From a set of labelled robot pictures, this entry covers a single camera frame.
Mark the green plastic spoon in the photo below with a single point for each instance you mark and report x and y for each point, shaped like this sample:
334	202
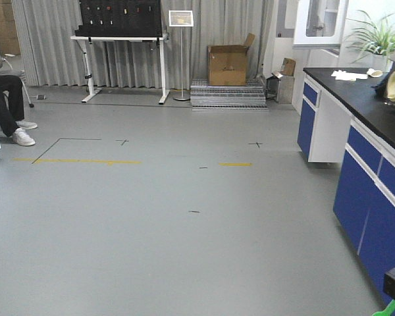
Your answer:
387	311

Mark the blue lab counter cabinet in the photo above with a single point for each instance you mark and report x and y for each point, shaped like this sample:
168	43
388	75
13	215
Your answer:
347	123

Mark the white papers on counter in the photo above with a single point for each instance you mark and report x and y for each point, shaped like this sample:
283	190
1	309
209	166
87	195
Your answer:
348	76

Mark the stacked metal grates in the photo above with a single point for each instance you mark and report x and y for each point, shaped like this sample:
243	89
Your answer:
204	96

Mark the green potted plant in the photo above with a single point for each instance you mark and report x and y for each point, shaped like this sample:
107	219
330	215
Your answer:
373	41

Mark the small cardboard box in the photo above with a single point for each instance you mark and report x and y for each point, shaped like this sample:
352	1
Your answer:
288	67

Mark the large cardboard box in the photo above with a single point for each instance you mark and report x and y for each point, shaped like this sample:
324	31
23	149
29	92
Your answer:
227	64

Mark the seated person legs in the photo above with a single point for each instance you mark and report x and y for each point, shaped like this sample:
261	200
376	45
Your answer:
12	119

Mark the sign stand with frame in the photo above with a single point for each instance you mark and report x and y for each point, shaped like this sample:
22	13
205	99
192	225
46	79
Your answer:
181	19

